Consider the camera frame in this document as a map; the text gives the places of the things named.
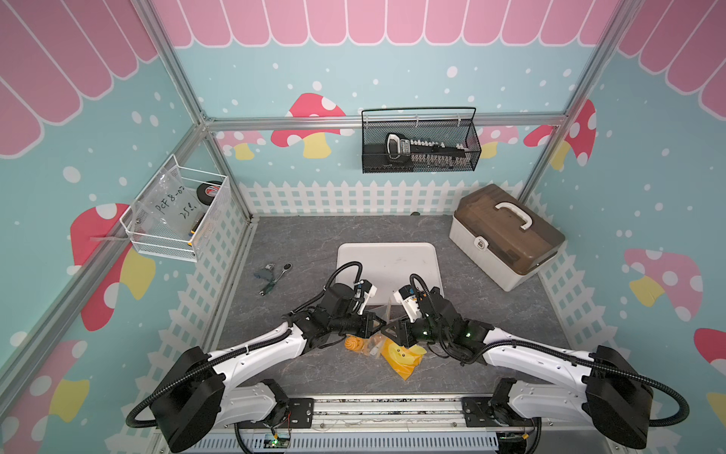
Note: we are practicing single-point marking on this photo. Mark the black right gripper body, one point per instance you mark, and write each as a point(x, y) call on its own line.
point(409, 333)

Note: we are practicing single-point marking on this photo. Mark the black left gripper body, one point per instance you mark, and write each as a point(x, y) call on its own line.
point(352, 324)

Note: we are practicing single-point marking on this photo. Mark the clear ziploc bag of cookies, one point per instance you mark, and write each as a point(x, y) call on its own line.
point(372, 346)

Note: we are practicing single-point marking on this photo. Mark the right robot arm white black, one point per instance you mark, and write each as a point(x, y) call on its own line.
point(599, 387)

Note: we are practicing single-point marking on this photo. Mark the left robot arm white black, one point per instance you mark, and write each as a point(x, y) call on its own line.
point(203, 391)

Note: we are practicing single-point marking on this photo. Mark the ziploc bag with yellow snack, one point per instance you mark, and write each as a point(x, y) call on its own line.
point(403, 361)

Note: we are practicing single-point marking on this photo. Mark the labelled clear plastic bag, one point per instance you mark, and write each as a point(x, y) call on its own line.
point(167, 208)

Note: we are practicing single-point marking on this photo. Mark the white plastic tray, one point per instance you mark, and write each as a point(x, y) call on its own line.
point(388, 266)

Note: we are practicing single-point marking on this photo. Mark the white box brown lid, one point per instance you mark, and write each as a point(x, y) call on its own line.
point(505, 239)

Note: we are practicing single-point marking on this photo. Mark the socket set in basket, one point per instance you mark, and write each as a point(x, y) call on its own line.
point(416, 152)

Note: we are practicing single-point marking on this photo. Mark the black tape roll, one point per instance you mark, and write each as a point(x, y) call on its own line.
point(207, 192)

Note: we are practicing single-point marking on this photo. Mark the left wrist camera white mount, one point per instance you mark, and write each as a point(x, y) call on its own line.
point(364, 291)

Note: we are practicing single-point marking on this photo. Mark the green handled tool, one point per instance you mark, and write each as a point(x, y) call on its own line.
point(271, 277)

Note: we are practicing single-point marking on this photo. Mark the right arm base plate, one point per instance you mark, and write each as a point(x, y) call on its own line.
point(486, 412)

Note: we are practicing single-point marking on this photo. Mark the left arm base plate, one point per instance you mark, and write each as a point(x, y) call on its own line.
point(297, 413)

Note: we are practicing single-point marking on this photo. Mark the black wire mesh basket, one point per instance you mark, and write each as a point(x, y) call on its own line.
point(421, 139)

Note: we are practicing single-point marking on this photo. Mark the white wire basket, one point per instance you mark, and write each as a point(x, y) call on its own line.
point(207, 225)

